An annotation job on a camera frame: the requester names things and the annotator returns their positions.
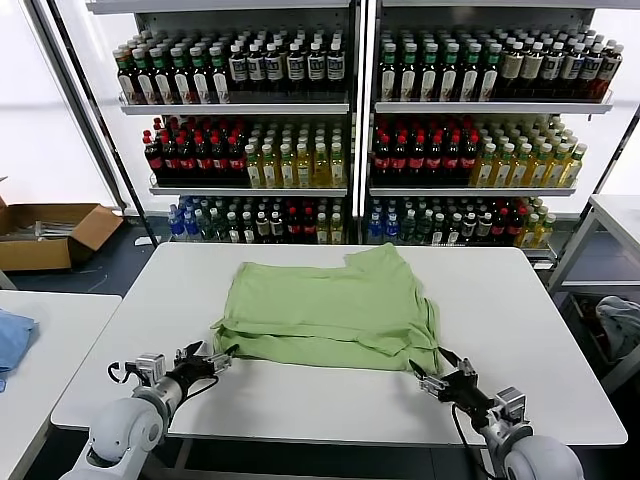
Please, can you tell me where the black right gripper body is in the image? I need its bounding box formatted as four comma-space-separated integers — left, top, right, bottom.
439, 372, 499, 416

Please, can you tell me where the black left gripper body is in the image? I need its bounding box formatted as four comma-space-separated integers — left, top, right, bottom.
167, 353, 221, 396

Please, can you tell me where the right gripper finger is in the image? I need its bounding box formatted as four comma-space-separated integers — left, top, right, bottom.
438, 347, 476, 376
408, 358, 450, 396

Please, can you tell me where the light green t-shirt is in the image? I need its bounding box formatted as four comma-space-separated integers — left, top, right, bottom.
209, 242, 444, 374

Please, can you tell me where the cola bottle red cap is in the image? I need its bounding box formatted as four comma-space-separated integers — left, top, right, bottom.
442, 133, 462, 184
209, 133, 229, 186
143, 130, 164, 184
193, 133, 212, 186
491, 207, 508, 245
507, 207, 524, 246
301, 200, 317, 244
373, 133, 393, 184
177, 132, 196, 186
226, 133, 246, 186
459, 133, 479, 184
160, 132, 180, 185
424, 133, 445, 184
390, 133, 410, 184
407, 133, 427, 184
285, 200, 301, 244

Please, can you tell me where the grey crumpled cloth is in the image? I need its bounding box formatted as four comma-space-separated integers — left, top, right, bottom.
594, 295, 640, 361

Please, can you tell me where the blue folded cloth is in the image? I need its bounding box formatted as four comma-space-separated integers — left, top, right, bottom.
0, 308, 40, 391

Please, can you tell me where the brown cardboard box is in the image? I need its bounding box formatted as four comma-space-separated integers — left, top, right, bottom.
0, 202, 125, 274

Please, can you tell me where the metal parts bundle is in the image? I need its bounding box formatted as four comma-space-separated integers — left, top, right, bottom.
4, 219, 69, 244

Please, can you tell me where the grey metal shelf unit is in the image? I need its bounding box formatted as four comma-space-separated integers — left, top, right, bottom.
367, 0, 615, 261
84, 0, 361, 246

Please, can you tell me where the dark tea bottle green cap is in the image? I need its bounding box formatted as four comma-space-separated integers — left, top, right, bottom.
378, 43, 399, 103
398, 43, 419, 103
133, 48, 155, 105
458, 43, 481, 103
478, 43, 501, 103
151, 47, 174, 105
188, 46, 211, 105
418, 43, 440, 103
438, 43, 460, 103
169, 47, 192, 105
115, 47, 137, 105
208, 46, 231, 105

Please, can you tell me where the dark bottle blue white label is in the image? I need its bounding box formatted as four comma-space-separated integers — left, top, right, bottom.
246, 43, 266, 94
325, 42, 346, 94
228, 43, 250, 94
285, 42, 306, 94
263, 42, 284, 94
558, 43, 584, 99
538, 42, 562, 99
578, 44, 604, 99
305, 42, 326, 94

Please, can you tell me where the dark bottle beige label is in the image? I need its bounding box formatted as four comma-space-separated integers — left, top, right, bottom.
499, 42, 524, 99
519, 42, 544, 99

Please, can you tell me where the reddish drink bottle white cap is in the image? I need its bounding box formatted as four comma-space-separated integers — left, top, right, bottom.
597, 45, 624, 100

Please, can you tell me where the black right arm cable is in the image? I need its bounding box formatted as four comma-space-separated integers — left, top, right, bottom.
451, 402, 496, 476

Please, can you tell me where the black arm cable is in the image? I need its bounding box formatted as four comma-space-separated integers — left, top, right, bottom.
107, 360, 139, 386
451, 402, 496, 476

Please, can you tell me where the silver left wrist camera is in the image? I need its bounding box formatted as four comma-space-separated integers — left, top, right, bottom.
135, 353, 166, 389

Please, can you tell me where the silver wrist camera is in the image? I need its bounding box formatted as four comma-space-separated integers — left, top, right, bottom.
492, 385, 529, 426
135, 353, 166, 389

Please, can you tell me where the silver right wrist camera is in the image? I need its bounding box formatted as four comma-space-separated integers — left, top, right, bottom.
492, 385, 529, 426

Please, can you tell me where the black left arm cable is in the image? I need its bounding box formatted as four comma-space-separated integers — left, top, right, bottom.
107, 360, 139, 386

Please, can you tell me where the black slanted post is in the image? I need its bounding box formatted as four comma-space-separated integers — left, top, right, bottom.
45, 0, 150, 235

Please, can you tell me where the white table grey frame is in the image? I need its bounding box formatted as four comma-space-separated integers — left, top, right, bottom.
547, 193, 640, 396

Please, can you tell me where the grey slanted post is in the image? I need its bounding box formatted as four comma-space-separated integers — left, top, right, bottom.
578, 102, 640, 222

